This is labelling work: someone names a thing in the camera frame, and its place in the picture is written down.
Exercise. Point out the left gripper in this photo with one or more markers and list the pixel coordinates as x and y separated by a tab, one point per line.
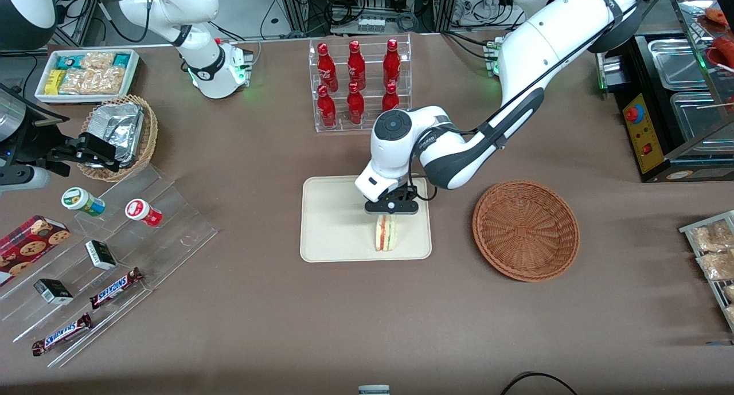
401	196

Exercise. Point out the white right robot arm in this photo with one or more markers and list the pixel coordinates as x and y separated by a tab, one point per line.
200	5

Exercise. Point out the green lid white cup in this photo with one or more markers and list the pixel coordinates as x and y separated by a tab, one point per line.
80	200

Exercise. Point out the clear acrylic bottle rack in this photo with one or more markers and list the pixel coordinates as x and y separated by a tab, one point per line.
341	126

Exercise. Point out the grey device edge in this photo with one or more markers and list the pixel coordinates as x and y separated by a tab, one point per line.
374	390

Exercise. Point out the triangle sandwich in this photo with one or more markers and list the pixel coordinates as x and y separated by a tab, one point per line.
385	234

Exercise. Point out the red plaid cookie box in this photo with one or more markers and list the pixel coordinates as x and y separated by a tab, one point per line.
28	246

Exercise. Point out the clear acrylic stepped display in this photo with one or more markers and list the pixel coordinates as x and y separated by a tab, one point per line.
178	223

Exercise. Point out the red lid white cup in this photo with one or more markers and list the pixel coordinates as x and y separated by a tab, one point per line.
140	210

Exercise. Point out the large brown wicker basket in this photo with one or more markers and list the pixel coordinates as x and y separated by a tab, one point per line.
524	231

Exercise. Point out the tray of packaged snacks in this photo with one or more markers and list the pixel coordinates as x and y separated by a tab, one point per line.
688	230

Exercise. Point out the small black carton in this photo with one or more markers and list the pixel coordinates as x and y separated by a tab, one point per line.
53	292
100	255

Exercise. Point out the orange food item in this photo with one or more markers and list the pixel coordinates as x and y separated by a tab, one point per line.
721	15

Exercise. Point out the silver foil wrapped package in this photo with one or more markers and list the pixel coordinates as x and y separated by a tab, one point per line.
117	125

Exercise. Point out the Snickers chocolate bar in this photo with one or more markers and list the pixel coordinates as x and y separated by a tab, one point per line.
114	289
62	335

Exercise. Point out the red soda bottle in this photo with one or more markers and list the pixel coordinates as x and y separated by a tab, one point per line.
391	62
356	65
327	108
327	68
355	105
390	100

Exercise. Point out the yellow snack packet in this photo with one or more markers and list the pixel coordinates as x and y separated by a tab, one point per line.
54	81

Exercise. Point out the aluminium equipment frame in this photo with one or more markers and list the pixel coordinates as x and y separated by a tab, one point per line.
298	5

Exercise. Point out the small clear peanut bag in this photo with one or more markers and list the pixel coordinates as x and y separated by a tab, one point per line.
97	60

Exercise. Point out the large clear peanut bag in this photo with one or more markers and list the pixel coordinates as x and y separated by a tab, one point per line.
92	81

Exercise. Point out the clear bagged snack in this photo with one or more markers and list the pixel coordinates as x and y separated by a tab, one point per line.
711	237
730	315
729	293
717	266

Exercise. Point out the small tan wicker basket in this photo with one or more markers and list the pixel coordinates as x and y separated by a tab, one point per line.
150	131

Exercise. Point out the black food warmer cabinet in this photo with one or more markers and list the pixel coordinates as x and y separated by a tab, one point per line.
645	134

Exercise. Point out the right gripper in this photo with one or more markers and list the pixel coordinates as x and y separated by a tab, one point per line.
35	142

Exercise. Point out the teal snack packet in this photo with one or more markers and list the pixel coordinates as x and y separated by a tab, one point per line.
69	61
121	60

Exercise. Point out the white plastic snack bin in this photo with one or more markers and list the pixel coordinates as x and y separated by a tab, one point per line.
40	94

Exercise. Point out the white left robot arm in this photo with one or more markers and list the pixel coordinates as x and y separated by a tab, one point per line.
545	34

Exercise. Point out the beige serving tray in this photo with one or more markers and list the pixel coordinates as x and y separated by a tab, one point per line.
332	223

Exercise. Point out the white power strip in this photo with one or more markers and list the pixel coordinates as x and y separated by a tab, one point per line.
371	24

